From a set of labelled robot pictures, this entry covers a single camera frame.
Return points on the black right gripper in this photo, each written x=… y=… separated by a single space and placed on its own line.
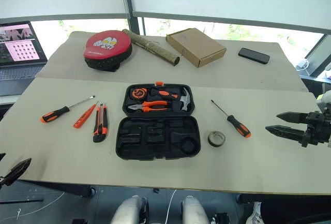
x=316 y=128

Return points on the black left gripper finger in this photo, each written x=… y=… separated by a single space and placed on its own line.
x=18 y=171
x=2 y=156

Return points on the black electrical tape roll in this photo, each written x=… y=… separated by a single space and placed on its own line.
x=210 y=142

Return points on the orange voltage tester pen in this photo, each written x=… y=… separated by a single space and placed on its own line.
x=82 y=119

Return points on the orange black utility knife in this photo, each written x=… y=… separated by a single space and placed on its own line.
x=99 y=131

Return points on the black tool case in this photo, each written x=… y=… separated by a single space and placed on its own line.
x=157 y=141

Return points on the black floor bar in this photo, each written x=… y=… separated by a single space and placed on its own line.
x=20 y=201

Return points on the black smartphone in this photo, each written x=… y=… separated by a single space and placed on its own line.
x=253 y=56

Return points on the white sneaker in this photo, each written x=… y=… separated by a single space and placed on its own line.
x=254 y=215

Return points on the grey laptop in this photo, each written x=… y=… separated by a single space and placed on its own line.
x=20 y=45

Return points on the silver left robot leg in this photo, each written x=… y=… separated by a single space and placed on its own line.
x=129 y=211

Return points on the silver robot leg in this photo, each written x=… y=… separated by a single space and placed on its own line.
x=129 y=211
x=194 y=211

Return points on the brown cardboard box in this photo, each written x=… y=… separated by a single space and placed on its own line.
x=196 y=45

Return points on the silver right robot leg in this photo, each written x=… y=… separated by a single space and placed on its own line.
x=194 y=211

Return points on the orange black tape measure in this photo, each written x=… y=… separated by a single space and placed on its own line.
x=139 y=93

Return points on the red black round punch pad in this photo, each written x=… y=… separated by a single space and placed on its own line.
x=106 y=45

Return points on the rolled bamboo mat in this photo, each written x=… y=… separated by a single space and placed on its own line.
x=155 y=49

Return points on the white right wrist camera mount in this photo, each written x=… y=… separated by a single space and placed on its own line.
x=323 y=101

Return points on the black table frame beam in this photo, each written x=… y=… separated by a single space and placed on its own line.
x=284 y=198
x=59 y=187

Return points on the dark slanted window frame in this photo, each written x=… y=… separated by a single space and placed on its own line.
x=314 y=63

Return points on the dark window frame post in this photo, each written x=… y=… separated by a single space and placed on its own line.
x=130 y=1

